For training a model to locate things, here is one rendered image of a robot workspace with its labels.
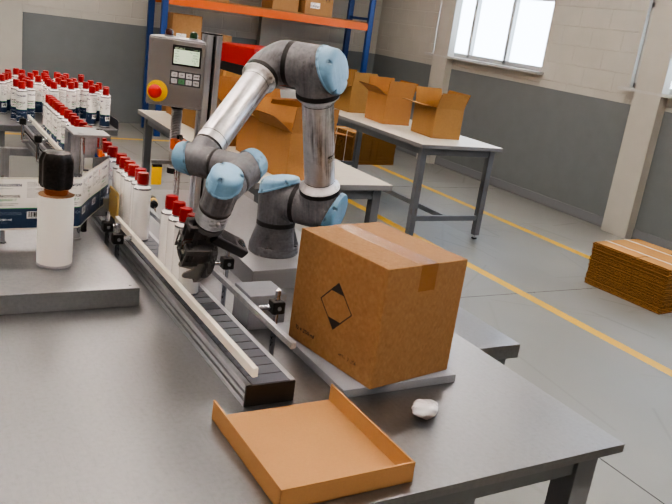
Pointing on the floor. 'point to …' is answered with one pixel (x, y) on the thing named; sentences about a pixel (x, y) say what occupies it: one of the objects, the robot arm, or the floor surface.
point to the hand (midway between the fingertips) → (198, 277)
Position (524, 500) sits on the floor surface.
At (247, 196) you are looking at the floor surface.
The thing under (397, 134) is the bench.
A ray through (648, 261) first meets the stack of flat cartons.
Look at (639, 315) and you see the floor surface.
